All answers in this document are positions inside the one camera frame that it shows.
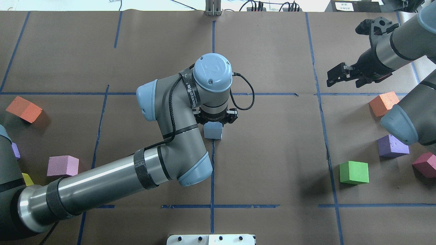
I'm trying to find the light blue foam block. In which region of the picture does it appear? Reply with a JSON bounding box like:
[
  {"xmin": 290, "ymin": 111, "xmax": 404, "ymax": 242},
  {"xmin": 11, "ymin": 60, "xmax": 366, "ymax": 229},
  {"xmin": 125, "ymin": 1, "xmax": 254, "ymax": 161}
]
[{"xmin": 203, "ymin": 121, "xmax": 223, "ymax": 140}]

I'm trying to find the pink foam block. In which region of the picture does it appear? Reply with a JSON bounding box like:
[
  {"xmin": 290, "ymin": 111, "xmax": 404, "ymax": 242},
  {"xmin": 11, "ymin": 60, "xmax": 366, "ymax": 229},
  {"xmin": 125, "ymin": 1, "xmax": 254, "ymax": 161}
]
[{"xmin": 46, "ymin": 156, "xmax": 79, "ymax": 177}]

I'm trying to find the magenta foam block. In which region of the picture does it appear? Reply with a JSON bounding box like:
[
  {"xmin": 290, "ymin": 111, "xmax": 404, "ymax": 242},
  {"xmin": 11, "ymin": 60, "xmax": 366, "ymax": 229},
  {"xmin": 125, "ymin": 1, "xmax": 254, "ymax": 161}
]
[{"xmin": 412, "ymin": 152, "xmax": 436, "ymax": 178}]

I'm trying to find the purple foam block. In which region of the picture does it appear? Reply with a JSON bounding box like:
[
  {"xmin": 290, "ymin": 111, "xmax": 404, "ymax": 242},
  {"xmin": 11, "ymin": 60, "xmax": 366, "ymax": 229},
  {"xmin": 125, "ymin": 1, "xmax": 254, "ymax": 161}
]
[
  {"xmin": 377, "ymin": 134, "xmax": 410, "ymax": 159},
  {"xmin": 12, "ymin": 142, "xmax": 21, "ymax": 160}
]

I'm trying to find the aluminium frame post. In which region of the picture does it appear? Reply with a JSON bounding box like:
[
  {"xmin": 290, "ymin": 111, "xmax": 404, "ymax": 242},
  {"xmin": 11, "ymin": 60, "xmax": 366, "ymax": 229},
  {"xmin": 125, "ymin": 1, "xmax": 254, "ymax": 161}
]
[{"xmin": 204, "ymin": 0, "xmax": 222, "ymax": 16}]

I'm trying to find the orange foam block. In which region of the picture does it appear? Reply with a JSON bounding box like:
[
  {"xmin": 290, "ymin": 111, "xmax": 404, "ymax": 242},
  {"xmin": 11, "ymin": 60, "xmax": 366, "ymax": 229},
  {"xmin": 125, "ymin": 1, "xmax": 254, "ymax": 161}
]
[
  {"xmin": 6, "ymin": 96, "xmax": 43, "ymax": 124},
  {"xmin": 369, "ymin": 91, "xmax": 399, "ymax": 117}
]

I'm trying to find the yellow foam block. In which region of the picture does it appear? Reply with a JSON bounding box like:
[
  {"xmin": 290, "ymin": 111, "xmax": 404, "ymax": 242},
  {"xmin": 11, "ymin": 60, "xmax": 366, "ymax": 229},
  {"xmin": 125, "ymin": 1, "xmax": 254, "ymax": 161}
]
[{"xmin": 22, "ymin": 173, "xmax": 34, "ymax": 186}]

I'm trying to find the black camera cable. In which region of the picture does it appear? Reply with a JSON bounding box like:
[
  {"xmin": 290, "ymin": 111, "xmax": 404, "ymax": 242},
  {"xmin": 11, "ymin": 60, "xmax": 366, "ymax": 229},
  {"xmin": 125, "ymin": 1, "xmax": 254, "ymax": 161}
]
[{"xmin": 230, "ymin": 72, "xmax": 255, "ymax": 111}]

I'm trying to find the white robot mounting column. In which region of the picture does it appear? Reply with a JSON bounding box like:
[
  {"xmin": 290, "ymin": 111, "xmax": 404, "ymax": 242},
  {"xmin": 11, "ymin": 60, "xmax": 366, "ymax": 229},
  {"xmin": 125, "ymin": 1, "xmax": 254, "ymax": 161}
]
[{"xmin": 166, "ymin": 234, "xmax": 256, "ymax": 245}]

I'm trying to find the green foam block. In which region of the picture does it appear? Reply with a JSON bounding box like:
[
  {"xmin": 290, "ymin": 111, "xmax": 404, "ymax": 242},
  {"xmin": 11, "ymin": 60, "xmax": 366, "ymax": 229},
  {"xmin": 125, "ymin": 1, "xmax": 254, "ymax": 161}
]
[{"xmin": 339, "ymin": 161, "xmax": 370, "ymax": 185}]

